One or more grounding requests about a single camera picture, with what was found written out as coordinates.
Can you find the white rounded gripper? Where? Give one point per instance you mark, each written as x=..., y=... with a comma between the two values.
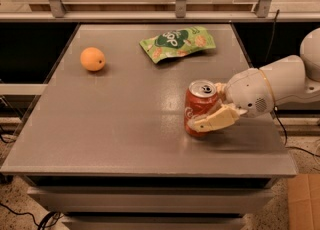
x=248, y=91

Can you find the red coke can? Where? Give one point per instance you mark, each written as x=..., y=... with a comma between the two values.
x=201, y=96

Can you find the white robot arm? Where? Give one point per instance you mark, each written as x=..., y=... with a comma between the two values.
x=293, y=78

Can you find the green rice chip bag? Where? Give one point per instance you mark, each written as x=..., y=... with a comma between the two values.
x=178, y=43

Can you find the cardboard box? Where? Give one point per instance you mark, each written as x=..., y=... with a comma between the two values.
x=304, y=202

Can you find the orange fruit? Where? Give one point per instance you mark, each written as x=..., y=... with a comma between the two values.
x=92, y=59

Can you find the grey cabinet drawer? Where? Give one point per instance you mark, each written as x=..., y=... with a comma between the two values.
x=150, y=200
x=152, y=223

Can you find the lower grey cabinet drawer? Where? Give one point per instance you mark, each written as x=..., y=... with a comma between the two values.
x=152, y=223

